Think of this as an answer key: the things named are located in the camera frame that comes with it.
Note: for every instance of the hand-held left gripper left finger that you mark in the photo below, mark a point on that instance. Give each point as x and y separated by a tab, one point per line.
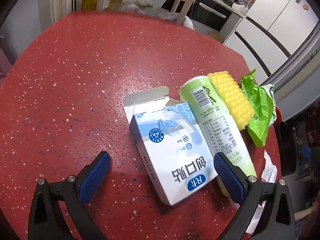
96	177

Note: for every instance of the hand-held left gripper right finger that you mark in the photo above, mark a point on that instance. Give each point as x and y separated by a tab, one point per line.
228	177

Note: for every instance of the blue white carton box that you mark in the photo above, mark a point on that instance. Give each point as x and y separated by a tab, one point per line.
175	160

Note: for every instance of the light green can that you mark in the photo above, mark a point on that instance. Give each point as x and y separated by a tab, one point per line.
215	120

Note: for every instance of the black trash bin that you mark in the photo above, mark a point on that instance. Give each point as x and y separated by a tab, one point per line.
288	150

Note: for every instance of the white paper wrapper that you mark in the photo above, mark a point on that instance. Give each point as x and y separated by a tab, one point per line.
270	170

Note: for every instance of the green plastic wrapper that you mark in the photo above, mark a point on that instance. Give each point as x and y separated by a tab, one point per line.
260	120

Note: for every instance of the yellow foam roll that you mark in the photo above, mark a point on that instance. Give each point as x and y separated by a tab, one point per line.
232	97

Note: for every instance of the pile of red bags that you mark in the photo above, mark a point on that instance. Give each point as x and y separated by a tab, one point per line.
312	127

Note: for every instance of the cardboard box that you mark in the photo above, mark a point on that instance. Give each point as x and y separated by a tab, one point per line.
215	36

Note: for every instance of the black built-in oven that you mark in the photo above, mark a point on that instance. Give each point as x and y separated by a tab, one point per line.
212	12

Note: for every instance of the white refrigerator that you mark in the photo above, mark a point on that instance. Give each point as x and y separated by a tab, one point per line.
275	17

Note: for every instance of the white rice cooker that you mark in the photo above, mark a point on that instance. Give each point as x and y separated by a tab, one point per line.
240	8

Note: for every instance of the clear plastic bag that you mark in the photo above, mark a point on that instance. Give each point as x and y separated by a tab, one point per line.
137	1

